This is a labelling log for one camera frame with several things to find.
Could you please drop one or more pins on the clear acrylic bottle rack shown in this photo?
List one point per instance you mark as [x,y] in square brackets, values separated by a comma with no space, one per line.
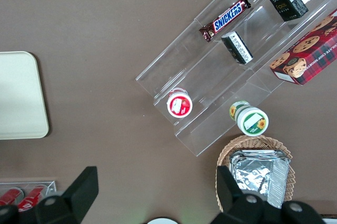
[51,185]

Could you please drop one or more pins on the black box with gold print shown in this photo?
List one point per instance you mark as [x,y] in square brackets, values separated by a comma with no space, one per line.
[287,5]

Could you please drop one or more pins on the red tartan cookie box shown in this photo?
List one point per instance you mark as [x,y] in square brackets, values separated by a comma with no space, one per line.
[308,52]

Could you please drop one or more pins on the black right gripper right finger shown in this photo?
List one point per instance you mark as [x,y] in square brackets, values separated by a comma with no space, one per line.
[229,195]

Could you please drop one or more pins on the red-lidded yogurt cup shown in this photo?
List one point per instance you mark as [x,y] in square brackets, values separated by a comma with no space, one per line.
[179,105]

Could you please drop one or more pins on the red cola bottle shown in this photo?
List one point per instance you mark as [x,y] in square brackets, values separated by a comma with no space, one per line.
[31,197]
[10,196]

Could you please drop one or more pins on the black box with white label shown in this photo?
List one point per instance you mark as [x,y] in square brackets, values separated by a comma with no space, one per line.
[238,47]

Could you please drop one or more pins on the green-lidded sunflower cup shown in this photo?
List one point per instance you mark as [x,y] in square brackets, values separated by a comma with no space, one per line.
[252,121]

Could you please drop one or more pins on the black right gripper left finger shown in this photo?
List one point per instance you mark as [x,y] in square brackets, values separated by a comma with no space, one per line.
[76,197]

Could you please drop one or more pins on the silver foil container stack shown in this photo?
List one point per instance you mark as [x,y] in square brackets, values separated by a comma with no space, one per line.
[252,176]

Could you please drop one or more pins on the cream plastic tray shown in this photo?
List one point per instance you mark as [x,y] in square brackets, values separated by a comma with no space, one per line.
[18,95]

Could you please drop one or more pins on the light wicker basket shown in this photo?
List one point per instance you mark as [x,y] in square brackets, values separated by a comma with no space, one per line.
[289,181]

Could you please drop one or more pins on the clear acrylic stepped shelf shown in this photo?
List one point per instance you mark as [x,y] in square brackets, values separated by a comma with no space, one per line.
[200,76]

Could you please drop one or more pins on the Snickers chocolate bar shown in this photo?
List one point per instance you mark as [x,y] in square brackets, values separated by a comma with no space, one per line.
[227,17]

